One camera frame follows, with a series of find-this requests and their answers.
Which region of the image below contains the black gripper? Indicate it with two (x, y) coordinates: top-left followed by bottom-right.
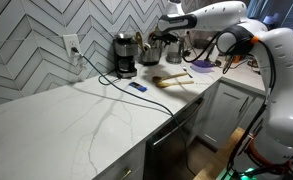
(151, 31), (180, 50)

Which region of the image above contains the steel utensil holding bucket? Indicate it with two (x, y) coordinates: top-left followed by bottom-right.
(140, 45), (164, 67)

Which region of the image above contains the clear glass electric kettle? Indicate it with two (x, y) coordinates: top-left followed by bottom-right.
(165, 35), (186, 65)

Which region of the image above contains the round wooden serving spoon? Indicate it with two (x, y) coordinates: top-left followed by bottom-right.
(134, 31), (147, 52)

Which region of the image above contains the long wooden spoon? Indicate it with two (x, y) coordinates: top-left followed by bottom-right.
(151, 72), (189, 84)

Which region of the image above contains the black steel coffee maker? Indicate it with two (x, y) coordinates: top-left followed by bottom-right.
(112, 32), (139, 80)

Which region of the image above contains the metal fork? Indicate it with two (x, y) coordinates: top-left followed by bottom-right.
(182, 66), (194, 80)

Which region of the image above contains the short wooden spoon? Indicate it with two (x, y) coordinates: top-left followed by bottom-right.
(155, 80), (195, 89)

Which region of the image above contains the purple plastic container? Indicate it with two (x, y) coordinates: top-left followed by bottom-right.
(190, 59), (216, 74)

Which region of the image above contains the white cabinet with door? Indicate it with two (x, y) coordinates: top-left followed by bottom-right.
(198, 78), (266, 152)

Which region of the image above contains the dark steel dishwasher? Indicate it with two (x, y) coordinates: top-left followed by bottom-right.
(143, 95), (206, 180)

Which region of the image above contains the wooden butcher block table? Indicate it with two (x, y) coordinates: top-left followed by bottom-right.
(192, 126), (248, 180)

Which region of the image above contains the long black power cable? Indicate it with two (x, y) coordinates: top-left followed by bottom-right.
(70, 46), (195, 176)

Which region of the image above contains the black coffee maker cord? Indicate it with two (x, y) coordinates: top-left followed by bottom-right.
(97, 68), (121, 87)

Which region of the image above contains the white wall power outlet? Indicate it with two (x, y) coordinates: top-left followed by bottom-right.
(62, 33), (82, 58)

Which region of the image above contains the black robot cable hose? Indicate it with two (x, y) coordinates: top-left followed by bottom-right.
(182, 29), (278, 104)

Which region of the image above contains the cabinet with drawer handles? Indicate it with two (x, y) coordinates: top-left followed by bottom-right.
(91, 139), (148, 180)

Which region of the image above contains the metal robot cart frame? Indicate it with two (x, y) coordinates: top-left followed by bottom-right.
(219, 149), (293, 180)

